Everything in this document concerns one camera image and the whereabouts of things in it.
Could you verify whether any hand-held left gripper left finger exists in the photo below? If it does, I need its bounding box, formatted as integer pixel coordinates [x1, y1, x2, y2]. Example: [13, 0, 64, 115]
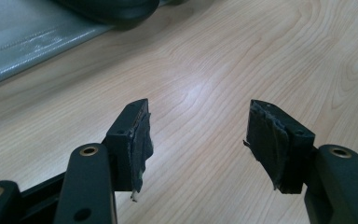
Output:
[102, 98, 155, 203]

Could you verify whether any metal shoe rack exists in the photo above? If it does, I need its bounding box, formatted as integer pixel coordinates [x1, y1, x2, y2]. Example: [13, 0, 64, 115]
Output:
[0, 0, 117, 91]

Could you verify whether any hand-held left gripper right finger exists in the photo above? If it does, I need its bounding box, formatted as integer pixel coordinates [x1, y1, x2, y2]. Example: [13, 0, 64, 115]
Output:
[242, 99, 316, 195]

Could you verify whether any black slipper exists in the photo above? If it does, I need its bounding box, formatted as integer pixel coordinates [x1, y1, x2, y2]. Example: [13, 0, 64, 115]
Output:
[51, 0, 161, 29]

